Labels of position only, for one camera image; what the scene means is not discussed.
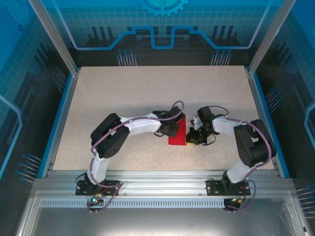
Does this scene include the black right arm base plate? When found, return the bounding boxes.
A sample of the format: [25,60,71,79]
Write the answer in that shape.
[206,178,252,197]

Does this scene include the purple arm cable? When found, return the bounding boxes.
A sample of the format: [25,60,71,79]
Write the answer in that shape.
[86,100,186,214]
[210,105,278,213]

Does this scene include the slotted aluminium cable tray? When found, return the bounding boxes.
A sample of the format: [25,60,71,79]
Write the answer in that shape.
[39,199,291,209]

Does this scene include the red square paper sheet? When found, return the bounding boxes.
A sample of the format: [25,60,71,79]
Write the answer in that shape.
[168,113,188,147]

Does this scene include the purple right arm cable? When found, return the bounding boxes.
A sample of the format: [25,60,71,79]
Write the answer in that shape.
[210,105,278,213]

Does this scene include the steel bottom panel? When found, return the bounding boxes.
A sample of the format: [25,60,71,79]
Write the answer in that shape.
[14,190,315,236]

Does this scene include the aluminium frame beam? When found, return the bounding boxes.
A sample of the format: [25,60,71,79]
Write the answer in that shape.
[33,169,293,197]

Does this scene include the aluminium upright post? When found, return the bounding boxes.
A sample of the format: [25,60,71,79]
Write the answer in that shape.
[247,0,300,76]
[27,0,80,76]

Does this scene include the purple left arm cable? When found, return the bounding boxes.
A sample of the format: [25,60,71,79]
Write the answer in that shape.
[86,100,186,214]

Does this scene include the aluminium blue side rail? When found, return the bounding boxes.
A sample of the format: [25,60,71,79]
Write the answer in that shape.
[246,66,290,178]
[41,70,81,178]

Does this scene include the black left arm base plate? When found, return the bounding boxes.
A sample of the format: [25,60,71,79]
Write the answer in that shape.
[75,180,121,197]

